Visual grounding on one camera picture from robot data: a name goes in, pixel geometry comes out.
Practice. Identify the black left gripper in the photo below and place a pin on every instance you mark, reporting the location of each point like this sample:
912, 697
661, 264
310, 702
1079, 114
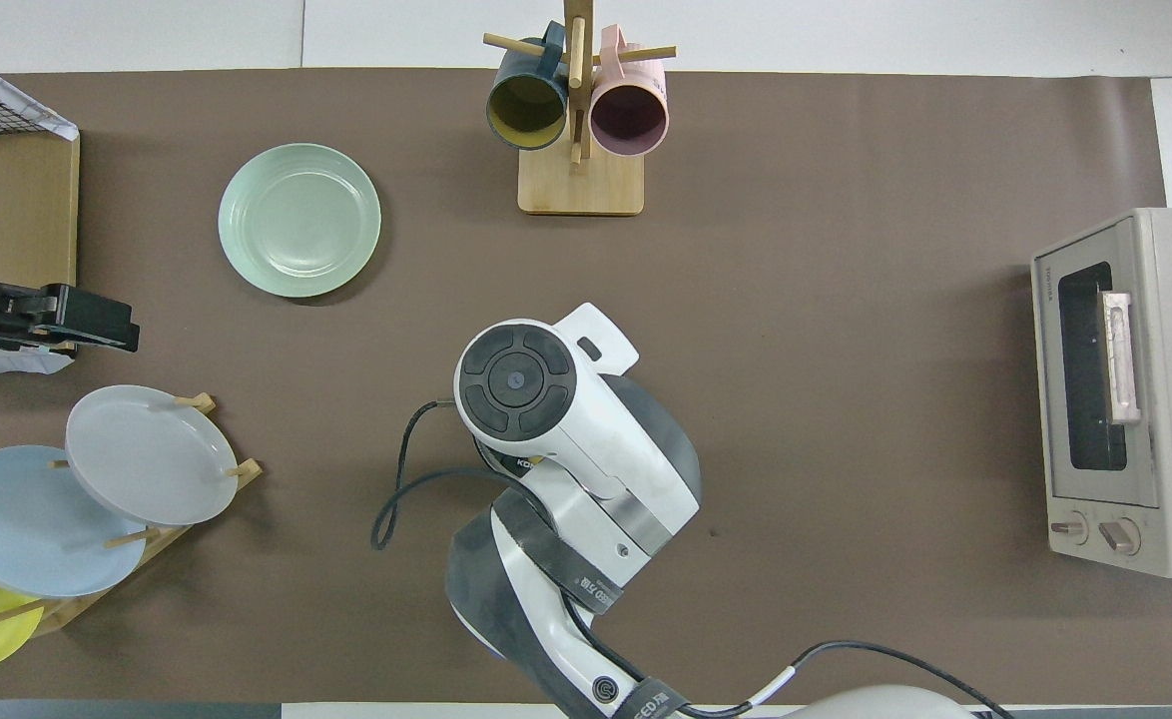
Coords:
52, 312

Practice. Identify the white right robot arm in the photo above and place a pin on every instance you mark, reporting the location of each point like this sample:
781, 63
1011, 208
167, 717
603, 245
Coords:
566, 439

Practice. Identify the grey plate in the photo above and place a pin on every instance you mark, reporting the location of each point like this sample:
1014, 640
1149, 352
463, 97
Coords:
152, 454

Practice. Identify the wooden plate rack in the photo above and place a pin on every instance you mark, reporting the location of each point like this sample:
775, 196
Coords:
247, 468

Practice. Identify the light blue plate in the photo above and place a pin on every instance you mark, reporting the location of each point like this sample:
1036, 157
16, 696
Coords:
37, 519

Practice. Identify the pale green plate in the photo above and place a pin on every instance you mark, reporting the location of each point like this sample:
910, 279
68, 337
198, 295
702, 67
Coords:
298, 220

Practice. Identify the white crumpled paper sheet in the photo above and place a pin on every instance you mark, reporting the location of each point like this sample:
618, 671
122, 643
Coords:
7, 361

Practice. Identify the wooden shelf stand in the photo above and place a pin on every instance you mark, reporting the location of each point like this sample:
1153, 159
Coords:
27, 220

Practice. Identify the white patterned paper bag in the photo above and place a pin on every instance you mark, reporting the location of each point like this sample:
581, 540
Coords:
59, 125

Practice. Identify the dark teal mug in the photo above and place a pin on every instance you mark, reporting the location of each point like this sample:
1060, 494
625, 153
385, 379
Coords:
526, 110

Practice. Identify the wooden mug tree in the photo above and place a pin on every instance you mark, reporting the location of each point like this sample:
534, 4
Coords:
581, 185

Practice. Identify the pink ribbed mug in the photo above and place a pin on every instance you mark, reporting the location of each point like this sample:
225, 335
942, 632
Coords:
628, 115

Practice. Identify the brown table mat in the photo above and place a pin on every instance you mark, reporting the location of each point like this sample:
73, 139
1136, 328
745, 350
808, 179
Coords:
846, 250

